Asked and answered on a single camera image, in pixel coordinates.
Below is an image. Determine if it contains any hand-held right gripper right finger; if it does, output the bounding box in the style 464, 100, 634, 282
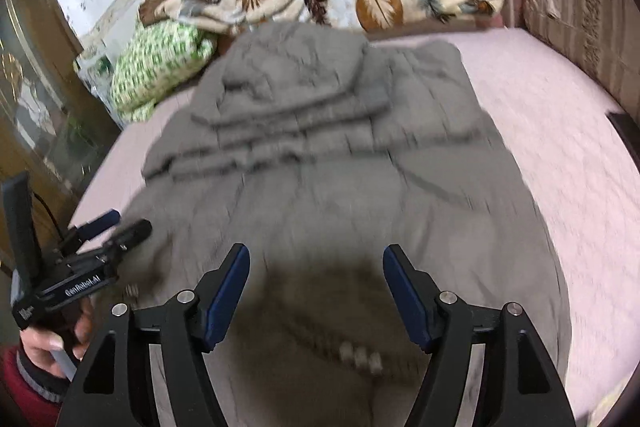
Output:
382, 244, 577, 427

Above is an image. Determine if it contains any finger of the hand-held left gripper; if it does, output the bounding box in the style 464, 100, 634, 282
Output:
97, 219, 154, 255
60, 209, 121, 250

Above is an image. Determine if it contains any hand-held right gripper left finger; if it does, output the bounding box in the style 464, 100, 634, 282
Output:
62, 243, 251, 427

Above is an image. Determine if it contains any grey-brown hooded puffer jacket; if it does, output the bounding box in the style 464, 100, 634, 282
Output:
120, 22, 574, 427

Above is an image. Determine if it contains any person's left forearm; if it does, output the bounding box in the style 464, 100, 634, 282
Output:
0, 346, 77, 427

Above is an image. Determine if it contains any person's left hand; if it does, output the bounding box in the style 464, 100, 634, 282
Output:
19, 297, 96, 378

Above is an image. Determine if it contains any wooden wardrobe with glass door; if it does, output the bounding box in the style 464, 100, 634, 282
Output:
0, 0, 122, 269

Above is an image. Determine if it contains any clear plastic bag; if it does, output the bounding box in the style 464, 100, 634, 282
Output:
73, 54, 122, 128

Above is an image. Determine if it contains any green patterned pillow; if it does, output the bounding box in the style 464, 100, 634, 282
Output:
109, 20, 219, 124

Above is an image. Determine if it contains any black phone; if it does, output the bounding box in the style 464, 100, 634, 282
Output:
606, 111, 639, 148

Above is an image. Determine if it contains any striped floral cushion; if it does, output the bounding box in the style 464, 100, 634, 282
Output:
522, 0, 640, 118

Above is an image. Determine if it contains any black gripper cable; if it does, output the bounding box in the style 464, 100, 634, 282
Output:
32, 192, 67, 244

